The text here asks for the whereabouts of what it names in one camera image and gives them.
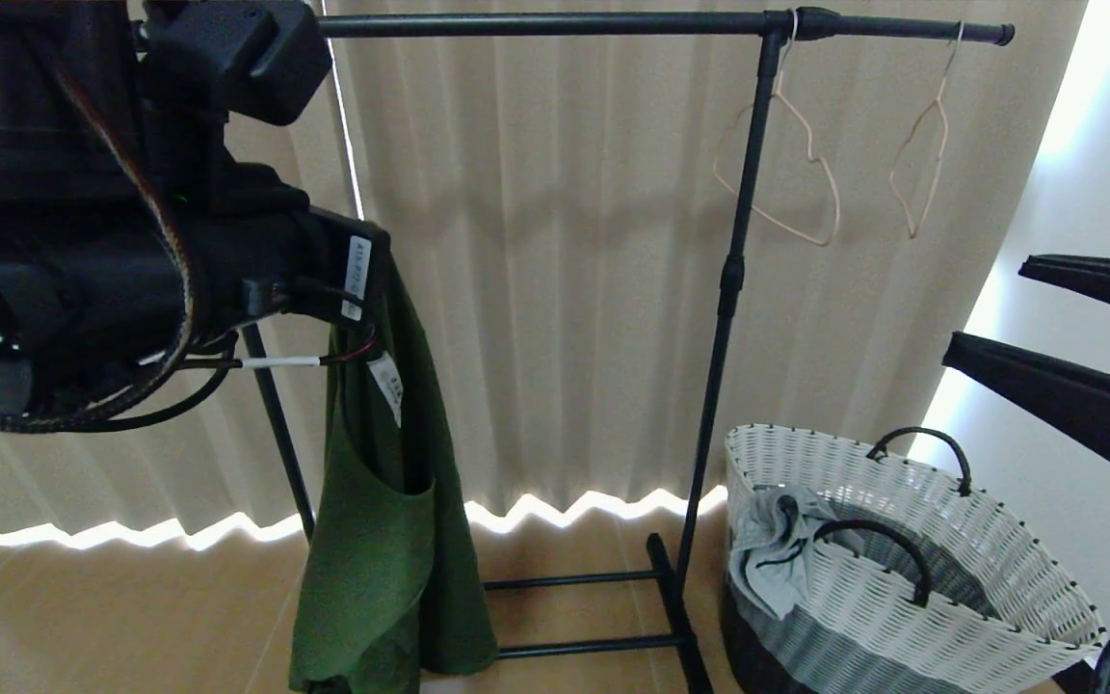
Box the black clothes rack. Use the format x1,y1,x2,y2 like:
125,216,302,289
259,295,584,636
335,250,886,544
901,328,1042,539
242,8,1016,694

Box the green sleeveless top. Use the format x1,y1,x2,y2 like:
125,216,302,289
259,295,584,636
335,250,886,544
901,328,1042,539
288,260,500,694

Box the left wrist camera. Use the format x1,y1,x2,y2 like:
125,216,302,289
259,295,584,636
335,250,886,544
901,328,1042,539
136,0,332,218

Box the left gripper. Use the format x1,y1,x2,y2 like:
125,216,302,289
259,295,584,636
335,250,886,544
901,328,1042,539
177,205,394,326

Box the pink clothes hanger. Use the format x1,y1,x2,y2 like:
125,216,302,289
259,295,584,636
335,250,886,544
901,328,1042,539
712,39,842,248
889,24,965,240

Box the white laundry basket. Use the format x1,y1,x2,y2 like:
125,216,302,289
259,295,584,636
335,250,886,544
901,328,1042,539
721,424,1105,694

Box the beige curtain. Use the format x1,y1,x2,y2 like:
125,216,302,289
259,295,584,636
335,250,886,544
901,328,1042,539
0,0,1091,560

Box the pale grey shorts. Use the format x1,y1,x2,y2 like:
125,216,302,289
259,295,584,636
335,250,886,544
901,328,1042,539
728,485,864,621

